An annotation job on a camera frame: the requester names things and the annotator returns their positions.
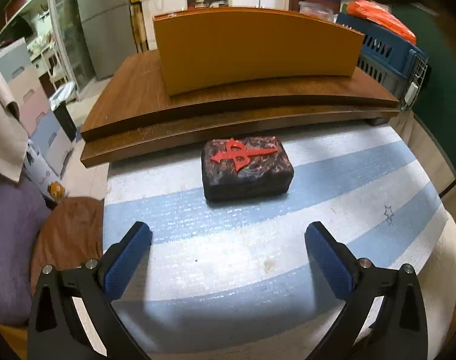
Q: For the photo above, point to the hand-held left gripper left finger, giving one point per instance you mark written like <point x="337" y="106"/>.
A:
<point x="126" y="262"/>

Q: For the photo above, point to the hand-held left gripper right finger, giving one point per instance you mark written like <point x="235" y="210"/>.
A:
<point x="331" y="262"/>

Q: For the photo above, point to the dark box with red emblem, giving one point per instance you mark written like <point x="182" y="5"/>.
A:
<point x="246" y="174"/>

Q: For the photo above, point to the orange curved board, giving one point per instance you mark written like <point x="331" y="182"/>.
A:
<point x="250" y="52"/>

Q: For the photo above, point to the brown wooden desktop board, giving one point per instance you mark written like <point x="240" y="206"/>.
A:
<point x="138" y="93"/>

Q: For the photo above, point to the blue white striped foam mat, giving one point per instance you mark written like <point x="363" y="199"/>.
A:
<point x="220" y="221"/>

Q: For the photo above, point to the purple cushion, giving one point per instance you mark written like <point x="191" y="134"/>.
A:
<point x="10" y="251"/>

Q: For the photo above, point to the printed cylinder pillow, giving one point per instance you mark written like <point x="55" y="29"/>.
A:
<point x="44" y="172"/>

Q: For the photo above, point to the cream bed sheet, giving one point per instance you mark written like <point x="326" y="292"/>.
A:
<point x="427" y="146"/>

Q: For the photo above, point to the black waste bin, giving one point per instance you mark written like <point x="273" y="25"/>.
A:
<point x="64" y="116"/>

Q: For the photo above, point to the beige cloth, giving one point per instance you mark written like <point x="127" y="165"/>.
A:
<point x="2" y="120"/>

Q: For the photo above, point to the pastel plastic drawer unit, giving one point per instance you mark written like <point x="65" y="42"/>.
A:
<point x="32" y="97"/>

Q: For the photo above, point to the green board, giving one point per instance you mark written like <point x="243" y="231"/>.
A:
<point x="438" y="82"/>

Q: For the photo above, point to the blue pet carrier crate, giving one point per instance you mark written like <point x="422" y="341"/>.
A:
<point x="382" y="58"/>

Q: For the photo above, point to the grey refrigerator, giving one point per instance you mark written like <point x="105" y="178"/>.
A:
<point x="104" y="26"/>

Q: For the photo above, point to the orange plastic bag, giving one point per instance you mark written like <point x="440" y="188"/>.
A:
<point x="382" y="17"/>

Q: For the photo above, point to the clear plastic jar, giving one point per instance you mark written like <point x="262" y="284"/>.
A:
<point x="316" y="10"/>

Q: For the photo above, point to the white shelf unit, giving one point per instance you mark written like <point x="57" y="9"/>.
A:
<point x="164" y="7"/>

